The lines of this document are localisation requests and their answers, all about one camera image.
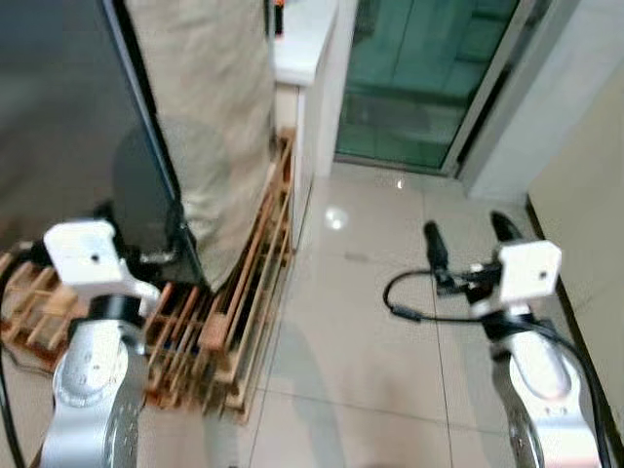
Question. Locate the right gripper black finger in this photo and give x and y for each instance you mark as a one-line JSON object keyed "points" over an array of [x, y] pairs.
{"points": [[506, 228], [436, 249]]}

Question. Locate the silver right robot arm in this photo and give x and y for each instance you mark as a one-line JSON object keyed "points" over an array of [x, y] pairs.
{"points": [[546, 390]]}

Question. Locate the wooden slatted rack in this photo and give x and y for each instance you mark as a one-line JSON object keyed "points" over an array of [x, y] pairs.
{"points": [[244, 322]]}

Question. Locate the beige cloth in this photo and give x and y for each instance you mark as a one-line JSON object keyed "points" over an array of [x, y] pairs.
{"points": [[210, 97]]}

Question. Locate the green glass sliding door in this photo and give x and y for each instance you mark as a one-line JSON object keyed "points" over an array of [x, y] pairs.
{"points": [[419, 78]]}

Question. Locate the white cabinet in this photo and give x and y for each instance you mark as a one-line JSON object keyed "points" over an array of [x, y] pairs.
{"points": [[304, 39]]}

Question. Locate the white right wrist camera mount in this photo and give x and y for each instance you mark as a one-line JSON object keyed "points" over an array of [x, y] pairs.
{"points": [[526, 268]]}

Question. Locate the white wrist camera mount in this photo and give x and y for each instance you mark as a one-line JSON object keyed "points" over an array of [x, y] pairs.
{"points": [[88, 255], [526, 268]]}

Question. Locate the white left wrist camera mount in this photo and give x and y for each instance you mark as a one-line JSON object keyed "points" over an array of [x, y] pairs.
{"points": [[88, 255]]}

